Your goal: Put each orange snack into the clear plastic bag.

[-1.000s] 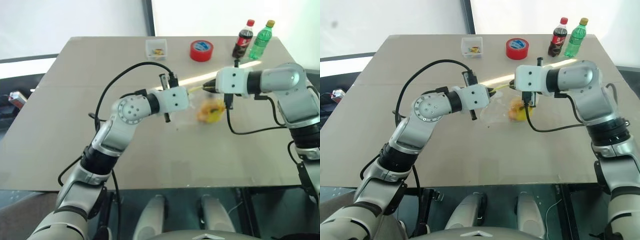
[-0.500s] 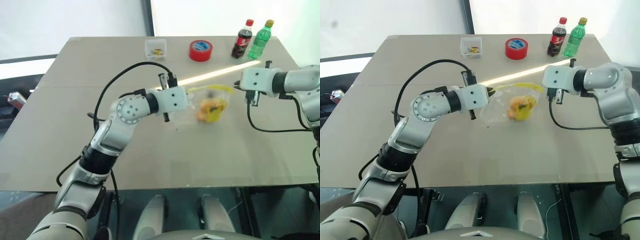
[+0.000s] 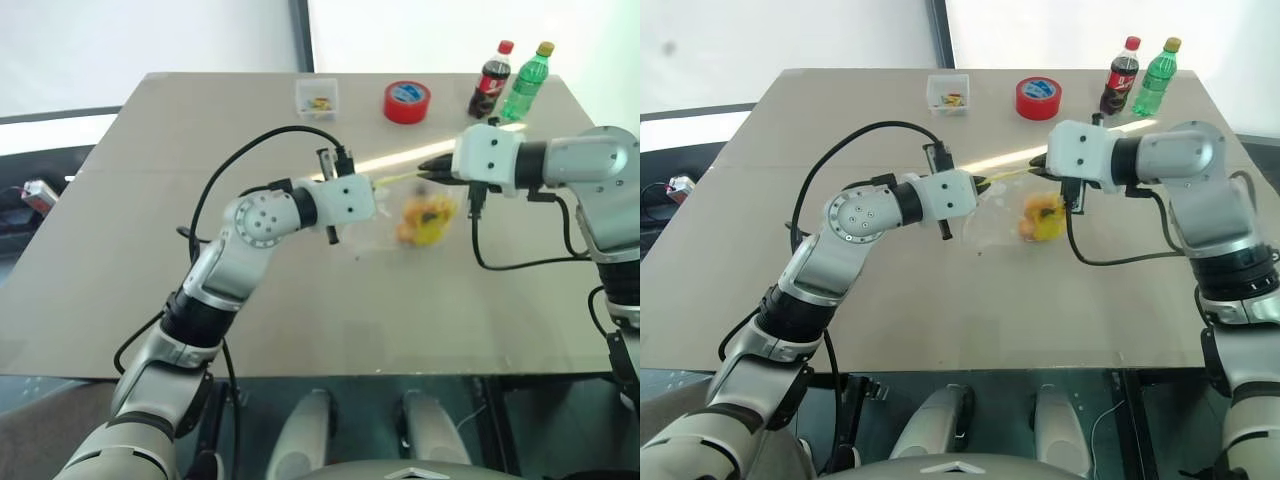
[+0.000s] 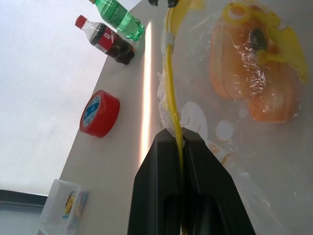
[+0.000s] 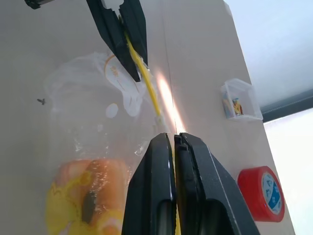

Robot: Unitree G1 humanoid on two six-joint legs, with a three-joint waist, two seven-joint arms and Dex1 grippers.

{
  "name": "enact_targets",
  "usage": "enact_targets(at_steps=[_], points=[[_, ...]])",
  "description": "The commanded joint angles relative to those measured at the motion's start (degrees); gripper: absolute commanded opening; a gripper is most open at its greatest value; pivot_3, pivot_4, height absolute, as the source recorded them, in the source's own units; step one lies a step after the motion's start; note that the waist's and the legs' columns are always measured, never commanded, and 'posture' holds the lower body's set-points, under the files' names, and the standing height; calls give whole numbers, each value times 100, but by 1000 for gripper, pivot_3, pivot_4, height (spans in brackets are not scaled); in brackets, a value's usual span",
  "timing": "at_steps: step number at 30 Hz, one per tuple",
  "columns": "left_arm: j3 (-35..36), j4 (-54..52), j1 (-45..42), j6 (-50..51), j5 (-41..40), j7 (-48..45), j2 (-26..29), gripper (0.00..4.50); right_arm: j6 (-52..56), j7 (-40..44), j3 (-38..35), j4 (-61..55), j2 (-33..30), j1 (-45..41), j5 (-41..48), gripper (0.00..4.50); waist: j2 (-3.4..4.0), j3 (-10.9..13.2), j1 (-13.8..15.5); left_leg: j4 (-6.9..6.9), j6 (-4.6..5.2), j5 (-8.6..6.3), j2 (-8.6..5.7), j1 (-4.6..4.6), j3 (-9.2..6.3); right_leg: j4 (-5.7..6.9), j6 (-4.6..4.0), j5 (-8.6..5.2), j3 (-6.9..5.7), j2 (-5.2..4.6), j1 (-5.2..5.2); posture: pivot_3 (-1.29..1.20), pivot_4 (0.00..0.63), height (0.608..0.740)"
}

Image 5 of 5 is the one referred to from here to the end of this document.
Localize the glazed orange bread roll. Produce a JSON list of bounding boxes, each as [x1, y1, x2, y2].
[[58, 159, 131, 216]]

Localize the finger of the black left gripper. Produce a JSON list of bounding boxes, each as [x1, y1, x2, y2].
[[86, 0, 142, 82], [119, 0, 149, 66]]

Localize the dark window frame post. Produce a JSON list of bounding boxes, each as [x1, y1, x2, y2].
[[260, 89, 313, 123]]

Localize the clear plastic box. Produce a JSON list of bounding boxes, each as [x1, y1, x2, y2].
[[220, 78, 264, 123]]

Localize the red tape roll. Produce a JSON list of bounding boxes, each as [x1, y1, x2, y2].
[[237, 165, 286, 223]]

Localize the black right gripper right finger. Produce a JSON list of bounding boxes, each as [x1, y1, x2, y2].
[[173, 132, 260, 235]]

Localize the colourful small items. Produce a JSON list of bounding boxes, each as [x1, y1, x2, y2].
[[222, 96, 244, 116]]

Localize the clear yellow-zip plastic bag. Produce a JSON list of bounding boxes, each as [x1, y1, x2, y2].
[[43, 14, 181, 235]]

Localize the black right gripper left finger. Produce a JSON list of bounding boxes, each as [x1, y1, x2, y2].
[[121, 132, 178, 235]]

